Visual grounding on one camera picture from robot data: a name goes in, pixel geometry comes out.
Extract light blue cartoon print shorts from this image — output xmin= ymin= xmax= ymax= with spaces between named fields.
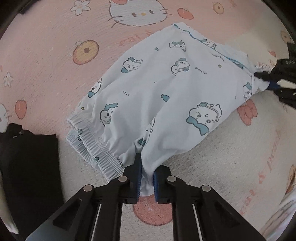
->
xmin=66 ymin=23 xmax=268 ymax=196

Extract white printed pajama garment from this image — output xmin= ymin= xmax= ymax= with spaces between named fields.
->
xmin=259 ymin=190 xmax=295 ymax=240

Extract black garment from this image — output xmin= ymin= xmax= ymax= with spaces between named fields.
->
xmin=1 ymin=123 xmax=64 ymax=240

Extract pink white Hello Kitty blanket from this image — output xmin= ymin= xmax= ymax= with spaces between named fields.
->
xmin=1 ymin=1 xmax=295 ymax=231

